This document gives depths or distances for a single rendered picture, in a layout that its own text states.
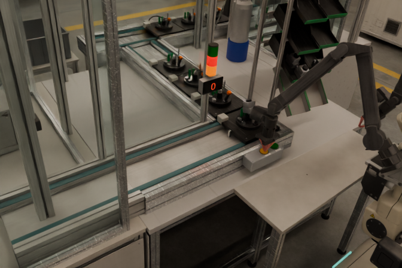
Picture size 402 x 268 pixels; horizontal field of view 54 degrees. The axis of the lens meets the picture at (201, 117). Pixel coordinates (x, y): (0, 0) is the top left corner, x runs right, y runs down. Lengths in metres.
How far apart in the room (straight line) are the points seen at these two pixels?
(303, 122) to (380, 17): 3.93
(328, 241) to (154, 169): 1.52
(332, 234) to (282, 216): 1.23
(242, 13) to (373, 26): 3.64
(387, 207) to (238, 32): 1.55
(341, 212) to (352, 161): 1.01
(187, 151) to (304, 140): 0.68
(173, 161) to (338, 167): 0.85
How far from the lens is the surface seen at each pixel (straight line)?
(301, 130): 2.33
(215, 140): 2.05
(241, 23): 2.85
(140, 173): 1.84
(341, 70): 3.59
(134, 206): 1.69
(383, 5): 6.12
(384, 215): 2.05
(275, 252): 1.90
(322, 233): 2.98
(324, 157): 2.19
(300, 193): 1.93
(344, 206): 3.23
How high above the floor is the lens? 2.17
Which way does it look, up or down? 35 degrees down
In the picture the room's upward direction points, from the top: 4 degrees clockwise
